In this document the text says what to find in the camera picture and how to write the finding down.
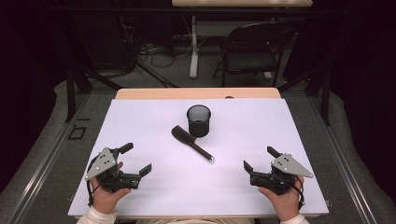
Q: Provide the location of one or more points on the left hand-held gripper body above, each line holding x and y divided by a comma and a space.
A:
102, 165

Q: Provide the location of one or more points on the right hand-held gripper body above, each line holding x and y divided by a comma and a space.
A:
289, 166

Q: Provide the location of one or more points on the black comb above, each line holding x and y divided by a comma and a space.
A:
183, 136

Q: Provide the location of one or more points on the black mesh cup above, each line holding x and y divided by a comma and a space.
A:
199, 127

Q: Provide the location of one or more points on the person's left hand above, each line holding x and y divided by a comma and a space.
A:
106, 200

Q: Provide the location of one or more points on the person's right hand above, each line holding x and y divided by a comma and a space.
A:
288, 203

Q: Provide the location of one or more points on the white table cover sheet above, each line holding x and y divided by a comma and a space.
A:
186, 186

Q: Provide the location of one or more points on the black folding chair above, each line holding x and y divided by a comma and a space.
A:
252, 59

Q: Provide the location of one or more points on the white desk leg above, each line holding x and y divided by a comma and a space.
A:
194, 56

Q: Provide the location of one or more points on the light wooden desk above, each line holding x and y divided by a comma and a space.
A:
243, 2

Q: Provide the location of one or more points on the black metal frame stand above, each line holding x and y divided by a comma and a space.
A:
71, 93
325, 96

